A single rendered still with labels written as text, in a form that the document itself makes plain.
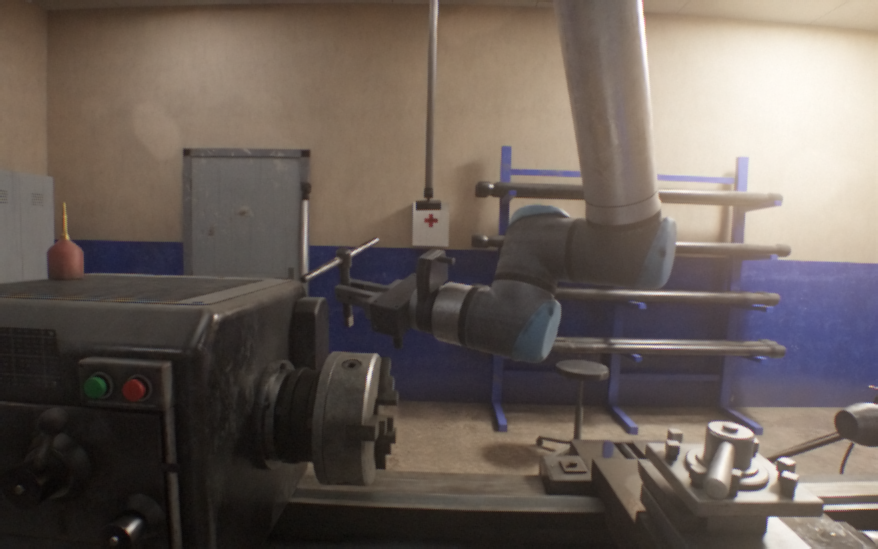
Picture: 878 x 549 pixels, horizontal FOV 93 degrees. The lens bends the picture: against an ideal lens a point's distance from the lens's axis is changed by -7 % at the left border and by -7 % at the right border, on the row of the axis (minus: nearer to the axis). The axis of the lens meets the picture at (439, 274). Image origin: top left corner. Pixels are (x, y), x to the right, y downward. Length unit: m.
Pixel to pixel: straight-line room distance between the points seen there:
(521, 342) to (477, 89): 3.55
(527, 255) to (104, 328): 0.61
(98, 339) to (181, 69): 4.05
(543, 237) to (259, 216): 3.63
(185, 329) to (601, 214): 0.58
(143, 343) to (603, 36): 0.68
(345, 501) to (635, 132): 0.97
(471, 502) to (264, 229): 3.33
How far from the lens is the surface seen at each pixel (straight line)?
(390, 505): 1.14
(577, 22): 0.52
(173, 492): 0.77
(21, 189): 4.37
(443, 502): 1.15
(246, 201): 4.18
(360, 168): 3.96
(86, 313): 0.83
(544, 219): 0.65
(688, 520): 0.74
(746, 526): 0.78
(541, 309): 0.60
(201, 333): 0.72
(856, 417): 1.22
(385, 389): 0.93
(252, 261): 4.16
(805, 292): 5.04
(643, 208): 0.57
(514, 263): 0.63
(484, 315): 0.62
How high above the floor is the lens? 1.45
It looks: 5 degrees down
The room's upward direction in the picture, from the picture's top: 2 degrees clockwise
